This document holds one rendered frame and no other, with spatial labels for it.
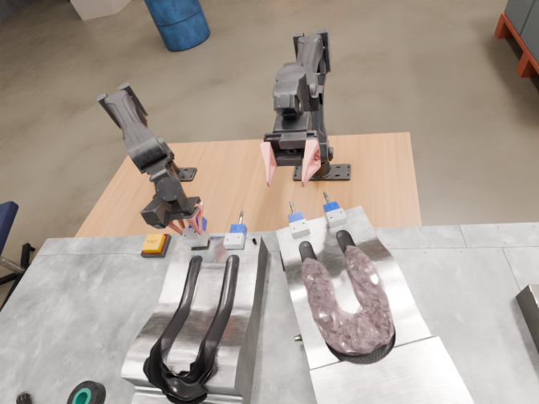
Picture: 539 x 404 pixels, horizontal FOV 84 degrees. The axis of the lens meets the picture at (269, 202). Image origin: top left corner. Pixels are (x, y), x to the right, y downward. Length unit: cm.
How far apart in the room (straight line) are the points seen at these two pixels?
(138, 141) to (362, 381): 68
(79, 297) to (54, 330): 11
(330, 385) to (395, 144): 81
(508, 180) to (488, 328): 150
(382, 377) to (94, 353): 75
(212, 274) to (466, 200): 163
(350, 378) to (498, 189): 172
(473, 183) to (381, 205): 127
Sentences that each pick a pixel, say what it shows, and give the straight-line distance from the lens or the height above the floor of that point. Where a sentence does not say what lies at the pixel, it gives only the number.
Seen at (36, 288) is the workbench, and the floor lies 80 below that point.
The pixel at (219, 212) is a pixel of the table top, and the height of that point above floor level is 80.
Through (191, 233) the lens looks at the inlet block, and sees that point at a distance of 85.
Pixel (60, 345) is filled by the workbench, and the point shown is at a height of 80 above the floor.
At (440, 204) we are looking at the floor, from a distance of 205.
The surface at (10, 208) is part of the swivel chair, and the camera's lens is 244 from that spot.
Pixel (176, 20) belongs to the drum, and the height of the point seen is 36.
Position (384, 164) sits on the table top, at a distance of 110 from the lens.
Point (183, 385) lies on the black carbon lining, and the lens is 80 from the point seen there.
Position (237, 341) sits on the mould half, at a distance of 72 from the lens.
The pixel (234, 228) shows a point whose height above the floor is 90.
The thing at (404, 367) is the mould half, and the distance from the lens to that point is 69.
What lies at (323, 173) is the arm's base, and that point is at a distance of 104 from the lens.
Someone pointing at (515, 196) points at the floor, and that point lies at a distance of 220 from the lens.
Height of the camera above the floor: 158
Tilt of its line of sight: 50 degrees down
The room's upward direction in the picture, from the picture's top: 19 degrees counter-clockwise
